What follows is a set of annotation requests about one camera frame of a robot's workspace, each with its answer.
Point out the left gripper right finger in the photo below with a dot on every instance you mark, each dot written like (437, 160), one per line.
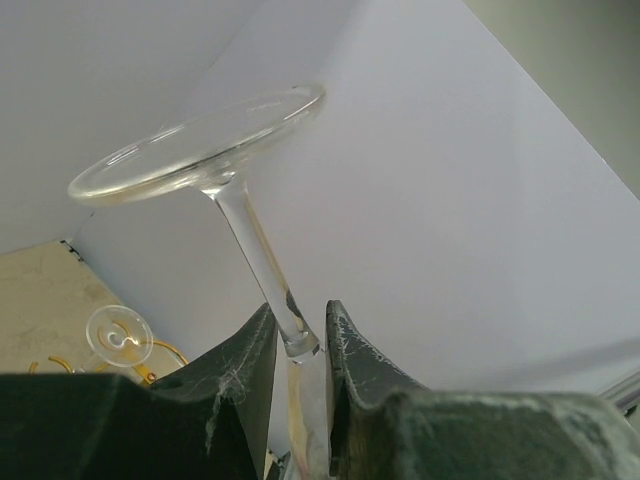
(387, 425)

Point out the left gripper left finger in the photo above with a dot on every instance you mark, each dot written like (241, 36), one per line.
(207, 420)

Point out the tall clear flute glass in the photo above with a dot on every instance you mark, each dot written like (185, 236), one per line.
(118, 337)

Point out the gold wire glass rack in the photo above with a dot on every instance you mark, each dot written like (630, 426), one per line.
(163, 360)

